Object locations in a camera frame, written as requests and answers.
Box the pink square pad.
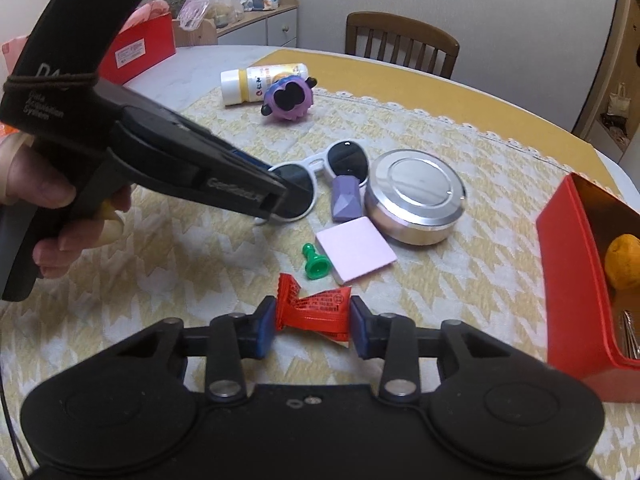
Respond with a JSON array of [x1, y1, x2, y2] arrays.
[[315, 217, 399, 286]]

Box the purple sheep toy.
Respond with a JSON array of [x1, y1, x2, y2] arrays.
[[260, 75, 319, 122]]

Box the red snack packet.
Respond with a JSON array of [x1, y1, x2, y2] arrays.
[[274, 273, 354, 347]]

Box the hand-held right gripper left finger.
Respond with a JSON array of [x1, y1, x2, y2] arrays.
[[117, 296, 279, 403]]

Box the silver metal item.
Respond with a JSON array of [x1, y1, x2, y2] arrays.
[[619, 309, 640, 361]]

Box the red labelled box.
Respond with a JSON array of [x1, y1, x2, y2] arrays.
[[96, 11, 177, 84]]

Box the clear plastic bag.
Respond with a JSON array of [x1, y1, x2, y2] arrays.
[[177, 0, 222, 29]]

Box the brown elastic band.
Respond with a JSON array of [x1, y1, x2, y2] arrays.
[[4, 72, 99, 95]]

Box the silver round tin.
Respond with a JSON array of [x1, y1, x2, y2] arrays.
[[363, 148, 469, 246]]

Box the white yellow bottle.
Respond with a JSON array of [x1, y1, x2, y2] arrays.
[[220, 62, 307, 107]]

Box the green pawn piece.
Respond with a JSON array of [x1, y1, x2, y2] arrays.
[[301, 243, 329, 281]]

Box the yellow tablecloth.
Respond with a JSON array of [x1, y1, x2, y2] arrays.
[[252, 47, 640, 201]]

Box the wooden shelf unit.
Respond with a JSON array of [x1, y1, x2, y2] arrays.
[[575, 0, 640, 163]]

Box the white low cabinet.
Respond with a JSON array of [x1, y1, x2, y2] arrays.
[[214, 0, 301, 50]]

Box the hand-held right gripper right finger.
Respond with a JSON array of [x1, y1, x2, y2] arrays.
[[349, 296, 507, 403]]

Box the beige tote bag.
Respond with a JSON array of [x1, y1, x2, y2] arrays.
[[599, 82, 634, 137]]

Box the wooden chair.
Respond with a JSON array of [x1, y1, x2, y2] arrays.
[[345, 11, 460, 80]]

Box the black cable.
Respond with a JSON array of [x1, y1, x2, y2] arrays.
[[0, 372, 28, 480]]

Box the person's left hand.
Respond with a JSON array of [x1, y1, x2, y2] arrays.
[[0, 132, 134, 281]]

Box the purple faceted case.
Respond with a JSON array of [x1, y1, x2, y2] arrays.
[[331, 175, 362, 223]]

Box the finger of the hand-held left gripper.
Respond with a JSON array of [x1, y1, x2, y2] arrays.
[[165, 114, 275, 177], [264, 172, 312, 223]]

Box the white sunglasses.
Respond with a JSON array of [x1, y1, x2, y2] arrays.
[[252, 138, 372, 226]]

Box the orange mandarin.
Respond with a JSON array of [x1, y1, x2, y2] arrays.
[[604, 233, 640, 291]]

